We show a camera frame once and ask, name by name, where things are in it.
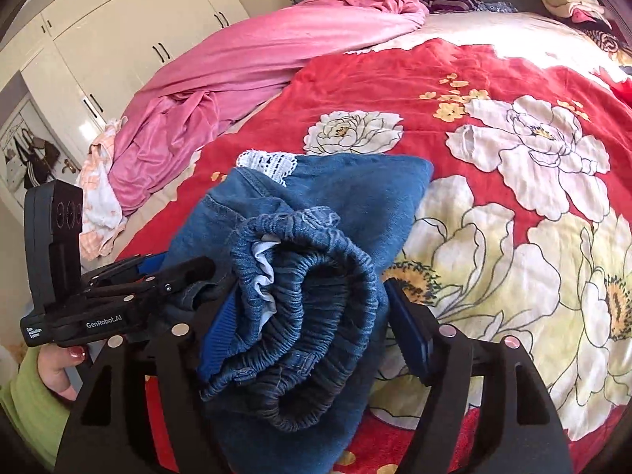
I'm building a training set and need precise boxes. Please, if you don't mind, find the blue denim pants lace trim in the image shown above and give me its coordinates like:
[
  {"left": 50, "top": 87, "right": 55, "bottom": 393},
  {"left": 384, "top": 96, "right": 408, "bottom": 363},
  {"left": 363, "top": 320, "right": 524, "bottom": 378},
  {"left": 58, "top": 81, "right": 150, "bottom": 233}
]
[{"left": 159, "top": 149, "right": 436, "bottom": 474}]

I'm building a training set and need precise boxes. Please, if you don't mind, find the person's left forearm green sleeve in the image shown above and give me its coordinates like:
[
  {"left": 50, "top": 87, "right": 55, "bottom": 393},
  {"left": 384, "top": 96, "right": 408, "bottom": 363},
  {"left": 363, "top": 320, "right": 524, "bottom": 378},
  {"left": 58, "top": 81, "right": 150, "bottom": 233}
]
[{"left": 0, "top": 348, "right": 71, "bottom": 471}]

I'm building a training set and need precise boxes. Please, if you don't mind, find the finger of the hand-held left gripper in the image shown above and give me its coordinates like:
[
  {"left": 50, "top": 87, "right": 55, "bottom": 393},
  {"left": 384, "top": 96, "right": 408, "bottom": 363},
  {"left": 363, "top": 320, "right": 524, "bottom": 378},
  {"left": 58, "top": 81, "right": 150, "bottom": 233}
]
[
  {"left": 91, "top": 256, "right": 217, "bottom": 308},
  {"left": 79, "top": 252, "right": 169, "bottom": 288}
]

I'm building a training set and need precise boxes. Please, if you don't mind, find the purple striped pillow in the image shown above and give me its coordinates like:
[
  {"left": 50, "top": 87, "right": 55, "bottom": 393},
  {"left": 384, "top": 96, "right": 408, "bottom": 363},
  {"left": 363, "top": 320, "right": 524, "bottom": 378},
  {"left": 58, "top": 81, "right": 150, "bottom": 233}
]
[{"left": 414, "top": 0, "right": 483, "bottom": 15}]

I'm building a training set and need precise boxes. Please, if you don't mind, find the pink velvet blanket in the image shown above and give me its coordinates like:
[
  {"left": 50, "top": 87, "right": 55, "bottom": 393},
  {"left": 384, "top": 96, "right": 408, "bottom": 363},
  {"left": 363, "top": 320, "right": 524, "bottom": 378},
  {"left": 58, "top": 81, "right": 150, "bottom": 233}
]
[{"left": 107, "top": 0, "right": 430, "bottom": 216}]

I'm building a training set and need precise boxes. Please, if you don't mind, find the red floral blanket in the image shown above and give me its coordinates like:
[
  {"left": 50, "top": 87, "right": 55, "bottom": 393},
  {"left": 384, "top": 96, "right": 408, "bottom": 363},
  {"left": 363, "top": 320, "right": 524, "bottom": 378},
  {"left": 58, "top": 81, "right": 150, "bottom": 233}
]
[{"left": 113, "top": 38, "right": 632, "bottom": 474}]

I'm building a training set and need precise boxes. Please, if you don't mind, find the white room door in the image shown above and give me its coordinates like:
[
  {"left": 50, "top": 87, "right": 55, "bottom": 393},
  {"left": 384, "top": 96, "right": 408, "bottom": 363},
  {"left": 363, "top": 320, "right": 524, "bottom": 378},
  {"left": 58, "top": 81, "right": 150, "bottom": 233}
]
[{"left": 0, "top": 70, "right": 82, "bottom": 258}]

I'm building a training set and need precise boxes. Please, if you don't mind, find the person's left hand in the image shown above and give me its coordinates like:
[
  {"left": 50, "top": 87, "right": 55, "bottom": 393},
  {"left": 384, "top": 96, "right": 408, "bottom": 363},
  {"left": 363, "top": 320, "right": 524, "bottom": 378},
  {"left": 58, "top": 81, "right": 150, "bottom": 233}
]
[{"left": 38, "top": 344, "right": 90, "bottom": 402}]

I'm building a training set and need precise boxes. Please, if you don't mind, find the white orange floral cloth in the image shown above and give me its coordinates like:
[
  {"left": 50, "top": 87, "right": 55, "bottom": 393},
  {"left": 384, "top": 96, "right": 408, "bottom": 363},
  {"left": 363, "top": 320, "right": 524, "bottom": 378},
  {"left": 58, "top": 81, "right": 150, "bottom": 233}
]
[{"left": 79, "top": 117, "right": 130, "bottom": 261}]

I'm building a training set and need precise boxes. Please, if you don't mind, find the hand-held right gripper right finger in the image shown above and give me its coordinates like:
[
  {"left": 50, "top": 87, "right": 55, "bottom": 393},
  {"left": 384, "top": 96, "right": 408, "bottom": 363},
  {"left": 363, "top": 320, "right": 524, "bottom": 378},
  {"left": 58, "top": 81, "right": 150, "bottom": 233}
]
[{"left": 384, "top": 279, "right": 574, "bottom": 474}]

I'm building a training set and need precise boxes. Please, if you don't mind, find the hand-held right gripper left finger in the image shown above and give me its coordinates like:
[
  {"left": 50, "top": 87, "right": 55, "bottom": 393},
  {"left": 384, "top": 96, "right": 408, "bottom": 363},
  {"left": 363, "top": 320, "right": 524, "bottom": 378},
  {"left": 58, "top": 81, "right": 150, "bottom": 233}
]
[{"left": 52, "top": 286, "right": 241, "bottom": 474}]

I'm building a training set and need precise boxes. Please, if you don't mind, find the cream white wardrobe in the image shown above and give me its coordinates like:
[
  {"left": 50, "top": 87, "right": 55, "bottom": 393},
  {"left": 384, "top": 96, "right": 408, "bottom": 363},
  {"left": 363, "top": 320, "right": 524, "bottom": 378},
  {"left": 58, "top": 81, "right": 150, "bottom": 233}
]
[{"left": 0, "top": 0, "right": 251, "bottom": 159}]

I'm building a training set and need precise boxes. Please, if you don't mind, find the folded yellow patterned blanket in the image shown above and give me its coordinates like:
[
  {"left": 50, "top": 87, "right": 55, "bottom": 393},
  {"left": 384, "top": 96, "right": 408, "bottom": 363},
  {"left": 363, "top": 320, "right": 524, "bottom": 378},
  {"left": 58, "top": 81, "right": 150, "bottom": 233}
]
[{"left": 584, "top": 28, "right": 632, "bottom": 68}]

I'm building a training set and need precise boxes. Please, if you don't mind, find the black hanging bag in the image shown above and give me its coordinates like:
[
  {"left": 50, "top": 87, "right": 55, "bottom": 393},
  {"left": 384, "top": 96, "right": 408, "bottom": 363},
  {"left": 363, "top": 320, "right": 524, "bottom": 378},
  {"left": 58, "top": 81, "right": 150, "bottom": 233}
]
[{"left": 14, "top": 127, "right": 61, "bottom": 189}]

